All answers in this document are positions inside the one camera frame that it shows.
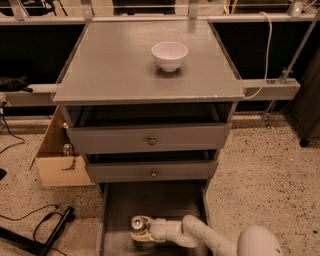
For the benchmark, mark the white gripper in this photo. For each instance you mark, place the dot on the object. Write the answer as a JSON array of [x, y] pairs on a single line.
[[159, 229]]

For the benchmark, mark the green soda can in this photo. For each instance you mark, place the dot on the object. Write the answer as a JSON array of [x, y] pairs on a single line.
[[138, 224]]

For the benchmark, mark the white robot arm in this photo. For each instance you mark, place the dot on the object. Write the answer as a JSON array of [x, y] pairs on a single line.
[[190, 232]]

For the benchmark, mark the grey bottom drawer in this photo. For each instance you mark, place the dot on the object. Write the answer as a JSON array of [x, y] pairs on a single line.
[[171, 200]]

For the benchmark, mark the grey drawer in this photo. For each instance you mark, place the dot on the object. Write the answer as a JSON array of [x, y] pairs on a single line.
[[153, 138], [171, 200], [151, 171]]

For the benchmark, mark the grey middle drawer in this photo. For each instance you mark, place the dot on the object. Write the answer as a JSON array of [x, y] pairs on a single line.
[[151, 171]]

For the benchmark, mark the grey top drawer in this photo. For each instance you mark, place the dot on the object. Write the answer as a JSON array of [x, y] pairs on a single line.
[[153, 138]]

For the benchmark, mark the grey drawer cabinet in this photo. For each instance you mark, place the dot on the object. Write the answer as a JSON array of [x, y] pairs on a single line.
[[113, 81]]

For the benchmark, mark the open cardboard box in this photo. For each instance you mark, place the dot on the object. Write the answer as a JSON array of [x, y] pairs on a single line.
[[54, 168]]

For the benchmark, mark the small bottle in box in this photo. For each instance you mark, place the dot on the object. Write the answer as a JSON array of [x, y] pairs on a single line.
[[67, 150]]

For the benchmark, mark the white ceramic bowl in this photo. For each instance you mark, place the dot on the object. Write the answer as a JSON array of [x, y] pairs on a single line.
[[169, 55]]

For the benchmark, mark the black cloth on rail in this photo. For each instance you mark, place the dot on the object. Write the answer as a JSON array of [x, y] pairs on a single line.
[[14, 84]]

